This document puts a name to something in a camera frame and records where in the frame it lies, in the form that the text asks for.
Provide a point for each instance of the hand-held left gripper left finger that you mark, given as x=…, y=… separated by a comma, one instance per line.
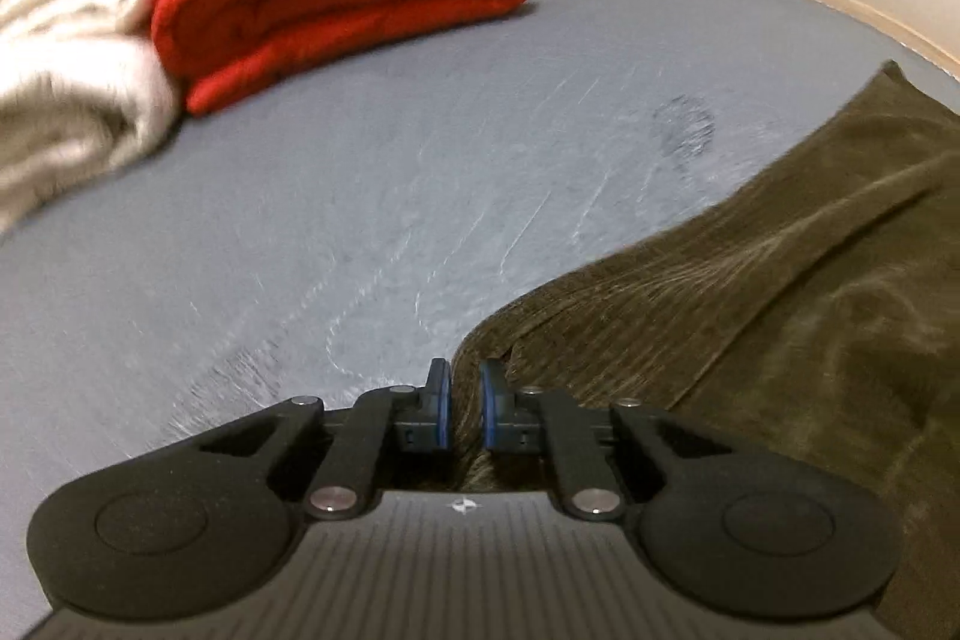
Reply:
x=441, y=407

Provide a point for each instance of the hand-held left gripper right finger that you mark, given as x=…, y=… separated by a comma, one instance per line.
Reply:
x=489, y=407

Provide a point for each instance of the white folded fleece blanket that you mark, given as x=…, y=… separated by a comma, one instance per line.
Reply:
x=67, y=85

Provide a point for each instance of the wooden bed frame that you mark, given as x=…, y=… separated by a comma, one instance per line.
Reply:
x=900, y=31

